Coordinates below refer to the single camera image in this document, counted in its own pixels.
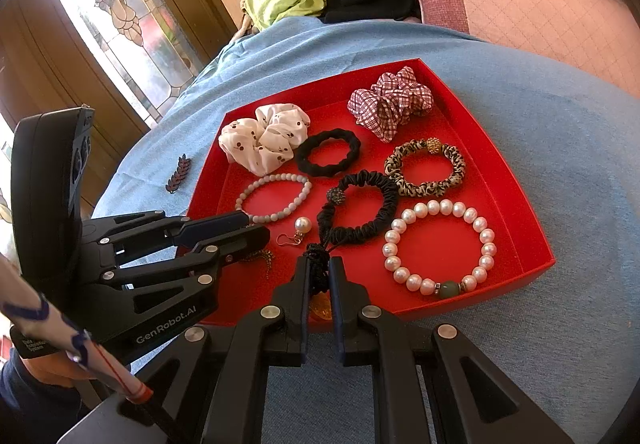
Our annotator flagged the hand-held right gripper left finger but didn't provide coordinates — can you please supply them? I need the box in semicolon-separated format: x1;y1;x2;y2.
119;254;313;444

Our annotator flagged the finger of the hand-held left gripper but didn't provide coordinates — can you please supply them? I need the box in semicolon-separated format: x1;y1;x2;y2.
81;210;250;251
99;225;271;295

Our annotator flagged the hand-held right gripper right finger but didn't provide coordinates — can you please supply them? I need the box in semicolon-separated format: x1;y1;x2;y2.
328;256;576;444

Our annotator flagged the black cord amber pendant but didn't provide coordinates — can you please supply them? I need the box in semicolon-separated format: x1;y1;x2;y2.
304;243;335;323

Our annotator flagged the black braided hair tie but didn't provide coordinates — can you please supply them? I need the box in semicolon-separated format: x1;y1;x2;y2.
296;129;362;175

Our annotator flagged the leopard print hair tie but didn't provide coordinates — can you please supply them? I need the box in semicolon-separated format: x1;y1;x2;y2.
384;138;466;199

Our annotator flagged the red square tray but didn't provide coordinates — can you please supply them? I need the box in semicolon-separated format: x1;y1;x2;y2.
185;58;557;329

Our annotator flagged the person's left forearm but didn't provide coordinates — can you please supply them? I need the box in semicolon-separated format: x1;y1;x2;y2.
0;349;101;444

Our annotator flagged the person's left hand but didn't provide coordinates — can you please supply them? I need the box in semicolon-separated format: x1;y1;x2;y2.
22;349;103;392

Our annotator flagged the dark leaf hair clip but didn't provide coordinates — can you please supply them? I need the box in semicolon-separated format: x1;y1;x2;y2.
166;154;192;195

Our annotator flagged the pearl hook earring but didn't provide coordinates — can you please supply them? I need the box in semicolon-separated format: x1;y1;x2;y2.
277;217;313;247

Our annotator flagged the white dotted scrunchie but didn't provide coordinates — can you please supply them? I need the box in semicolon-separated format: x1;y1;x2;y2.
218;102;310;176

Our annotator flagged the stained glass window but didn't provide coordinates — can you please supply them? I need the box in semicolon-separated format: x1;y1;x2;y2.
42;0;221;125

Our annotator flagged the red plaid scrunchie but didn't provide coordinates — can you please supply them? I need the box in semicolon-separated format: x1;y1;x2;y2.
348;66;433;143

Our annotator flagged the blue blanket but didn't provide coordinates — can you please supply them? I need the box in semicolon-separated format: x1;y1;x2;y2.
92;18;640;444

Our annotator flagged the pink quilted bed sheet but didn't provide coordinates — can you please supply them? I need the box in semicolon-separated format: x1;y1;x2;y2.
417;0;640;89

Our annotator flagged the grey bead bracelet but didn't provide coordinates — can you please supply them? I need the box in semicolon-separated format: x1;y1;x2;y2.
235;173;311;225

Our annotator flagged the large pearl bracelet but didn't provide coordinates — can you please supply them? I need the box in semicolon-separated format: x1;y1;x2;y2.
382;199;496;296

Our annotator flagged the black ruffled hair tie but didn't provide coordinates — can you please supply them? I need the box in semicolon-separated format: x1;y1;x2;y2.
317;170;399;251

